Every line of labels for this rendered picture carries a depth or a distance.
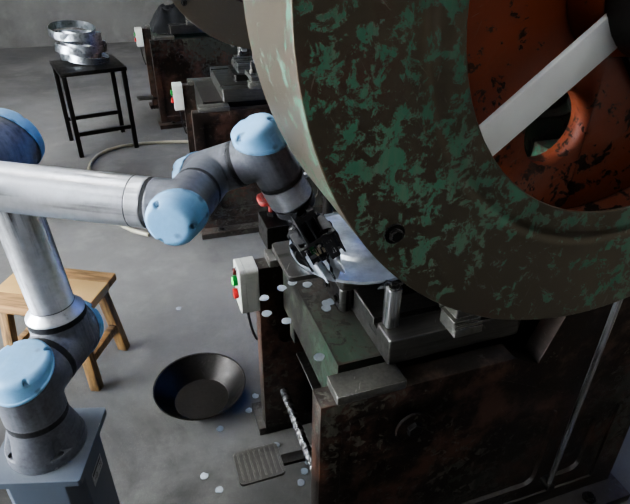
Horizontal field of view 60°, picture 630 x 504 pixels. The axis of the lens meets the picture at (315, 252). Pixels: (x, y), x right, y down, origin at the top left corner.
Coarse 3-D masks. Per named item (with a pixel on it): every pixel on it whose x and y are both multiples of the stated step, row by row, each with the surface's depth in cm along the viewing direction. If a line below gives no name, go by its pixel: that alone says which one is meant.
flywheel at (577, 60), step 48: (480, 0) 55; (528, 0) 56; (576, 0) 57; (624, 0) 52; (480, 48) 57; (528, 48) 59; (576, 48) 55; (624, 48) 56; (480, 96) 60; (528, 96) 56; (576, 96) 67; (624, 96) 67; (576, 144) 69; (624, 144) 71; (528, 192) 70; (576, 192) 73; (624, 192) 76
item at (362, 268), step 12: (336, 216) 127; (336, 228) 122; (348, 228) 122; (348, 240) 117; (348, 252) 113; (360, 252) 113; (300, 264) 109; (348, 264) 110; (360, 264) 110; (372, 264) 110; (348, 276) 106; (360, 276) 106; (372, 276) 106; (384, 276) 106
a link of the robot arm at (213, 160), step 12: (228, 144) 84; (192, 156) 86; (204, 156) 84; (216, 156) 84; (228, 156) 83; (180, 168) 86; (204, 168) 80; (216, 168) 82; (228, 168) 83; (216, 180) 81; (228, 180) 84; (240, 180) 84
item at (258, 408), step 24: (264, 264) 139; (264, 288) 141; (264, 336) 149; (288, 336) 153; (264, 360) 154; (288, 360) 157; (264, 384) 159; (288, 384) 162; (264, 408) 165; (264, 432) 169
